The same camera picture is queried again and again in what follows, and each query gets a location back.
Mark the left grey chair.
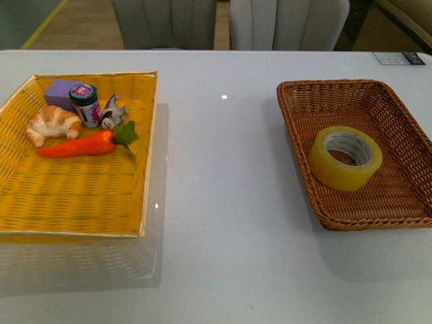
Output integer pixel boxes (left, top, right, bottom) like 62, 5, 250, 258
112, 0, 217, 50

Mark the grey chair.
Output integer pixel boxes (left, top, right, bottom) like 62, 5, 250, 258
112, 0, 217, 50
229, 0, 350, 51

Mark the purple block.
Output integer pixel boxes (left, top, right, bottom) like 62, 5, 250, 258
44, 79, 82, 114

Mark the beige sofa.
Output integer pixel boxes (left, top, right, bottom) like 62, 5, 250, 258
335, 1, 431, 54

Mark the brown wicker basket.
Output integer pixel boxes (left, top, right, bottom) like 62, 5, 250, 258
277, 80, 431, 231

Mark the orange toy carrot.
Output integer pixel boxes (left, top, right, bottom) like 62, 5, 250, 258
37, 121, 138, 159

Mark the yellow woven basket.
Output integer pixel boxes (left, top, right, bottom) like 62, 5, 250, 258
1, 71, 159, 243

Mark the right grey chair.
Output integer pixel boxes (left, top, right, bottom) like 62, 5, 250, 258
229, 0, 350, 51

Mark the grey toy dog figure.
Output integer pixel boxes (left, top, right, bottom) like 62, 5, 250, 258
101, 94, 129, 130

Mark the toy croissant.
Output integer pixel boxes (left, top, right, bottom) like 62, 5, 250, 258
25, 105, 82, 148

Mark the yellow tape roll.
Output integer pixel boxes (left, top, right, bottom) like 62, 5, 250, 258
307, 126, 383, 191

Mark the black label sticker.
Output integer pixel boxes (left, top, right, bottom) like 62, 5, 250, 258
373, 51, 425, 65

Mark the small jam jar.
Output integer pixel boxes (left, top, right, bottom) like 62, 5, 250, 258
69, 84, 103, 128

